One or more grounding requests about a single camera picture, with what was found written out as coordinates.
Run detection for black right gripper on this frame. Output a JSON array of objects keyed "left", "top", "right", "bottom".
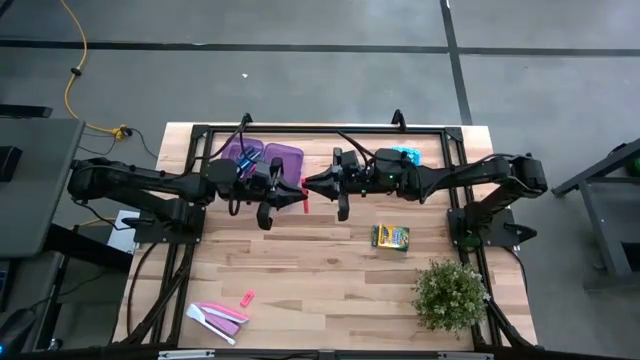
[{"left": 301, "top": 146, "right": 382, "bottom": 223}]

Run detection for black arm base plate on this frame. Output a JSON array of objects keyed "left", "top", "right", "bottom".
[
  {"left": 446, "top": 207, "right": 539, "bottom": 250},
  {"left": 121, "top": 202, "right": 207, "bottom": 245}
]

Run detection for green artificial potted plant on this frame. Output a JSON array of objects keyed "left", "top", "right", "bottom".
[{"left": 410, "top": 257, "right": 492, "bottom": 341}]

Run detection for black object on desk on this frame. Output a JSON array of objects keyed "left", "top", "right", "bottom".
[{"left": 0, "top": 144, "right": 24, "bottom": 183}]

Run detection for pink white stapler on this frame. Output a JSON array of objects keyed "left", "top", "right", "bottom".
[{"left": 185, "top": 301, "right": 250, "bottom": 347}]

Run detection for backlit computer keyboard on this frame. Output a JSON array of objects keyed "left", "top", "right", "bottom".
[{"left": 0, "top": 259, "right": 12, "bottom": 312}]

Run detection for black flat bar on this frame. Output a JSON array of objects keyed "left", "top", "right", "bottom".
[{"left": 0, "top": 103, "right": 54, "bottom": 120}]

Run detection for dark metal stand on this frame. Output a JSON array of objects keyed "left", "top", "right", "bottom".
[{"left": 552, "top": 137, "right": 640, "bottom": 291}]

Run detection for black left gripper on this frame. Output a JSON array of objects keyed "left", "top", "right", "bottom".
[{"left": 214, "top": 158, "right": 309, "bottom": 232}]

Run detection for yellow extension cable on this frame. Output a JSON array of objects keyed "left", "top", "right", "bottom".
[{"left": 58, "top": 0, "right": 132, "bottom": 141}]

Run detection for black aluminium table frame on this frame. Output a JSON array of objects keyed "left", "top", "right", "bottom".
[{"left": 112, "top": 122, "right": 539, "bottom": 360}]

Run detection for thin black floor cable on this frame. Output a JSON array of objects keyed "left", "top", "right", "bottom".
[{"left": 78, "top": 127, "right": 160, "bottom": 161}]

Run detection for purple plastic pencil case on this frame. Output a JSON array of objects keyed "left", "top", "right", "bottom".
[{"left": 219, "top": 136, "right": 306, "bottom": 189}]

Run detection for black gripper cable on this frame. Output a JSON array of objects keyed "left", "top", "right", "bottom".
[
  {"left": 197, "top": 115, "right": 251, "bottom": 164},
  {"left": 335, "top": 130, "right": 376, "bottom": 166}
]

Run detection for white flat box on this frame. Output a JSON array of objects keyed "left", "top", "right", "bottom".
[{"left": 106, "top": 208, "right": 142, "bottom": 255}]

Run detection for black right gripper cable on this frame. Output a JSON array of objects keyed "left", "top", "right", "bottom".
[{"left": 335, "top": 130, "right": 376, "bottom": 166}]

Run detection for black computer mouse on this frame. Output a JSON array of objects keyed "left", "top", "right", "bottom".
[{"left": 0, "top": 308, "right": 37, "bottom": 351}]

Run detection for grey office desk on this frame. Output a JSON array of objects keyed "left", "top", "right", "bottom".
[{"left": 0, "top": 117, "right": 85, "bottom": 259}]

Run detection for yellow green crayon box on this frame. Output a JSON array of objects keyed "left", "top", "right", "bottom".
[{"left": 370, "top": 223, "right": 411, "bottom": 252}]

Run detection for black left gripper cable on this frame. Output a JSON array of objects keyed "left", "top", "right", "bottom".
[{"left": 197, "top": 115, "right": 251, "bottom": 164}]

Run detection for grey keyboard desk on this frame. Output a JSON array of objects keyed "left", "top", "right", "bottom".
[{"left": 0, "top": 249, "right": 66, "bottom": 351}]

